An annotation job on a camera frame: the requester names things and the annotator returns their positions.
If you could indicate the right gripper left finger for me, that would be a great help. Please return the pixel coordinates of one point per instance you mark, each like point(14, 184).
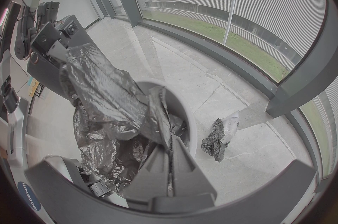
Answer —
point(154, 178)

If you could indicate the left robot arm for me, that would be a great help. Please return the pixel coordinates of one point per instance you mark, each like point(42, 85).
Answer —
point(19, 43)

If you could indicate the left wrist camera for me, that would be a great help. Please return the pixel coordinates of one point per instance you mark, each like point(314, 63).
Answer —
point(69, 29)

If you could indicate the white trash bin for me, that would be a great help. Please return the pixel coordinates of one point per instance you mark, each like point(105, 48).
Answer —
point(190, 125)

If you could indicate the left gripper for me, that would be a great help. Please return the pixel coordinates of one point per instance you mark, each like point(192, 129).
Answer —
point(43, 38)

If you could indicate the crumpled black plastic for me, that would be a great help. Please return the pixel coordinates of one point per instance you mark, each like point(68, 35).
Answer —
point(214, 143)

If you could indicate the clear printed wrapper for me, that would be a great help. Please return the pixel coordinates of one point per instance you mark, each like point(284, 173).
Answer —
point(231, 127)

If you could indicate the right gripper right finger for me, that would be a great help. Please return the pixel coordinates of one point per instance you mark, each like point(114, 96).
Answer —
point(187, 178)

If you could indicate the black plastic bag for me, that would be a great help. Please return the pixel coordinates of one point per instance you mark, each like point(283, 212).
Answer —
point(105, 85)

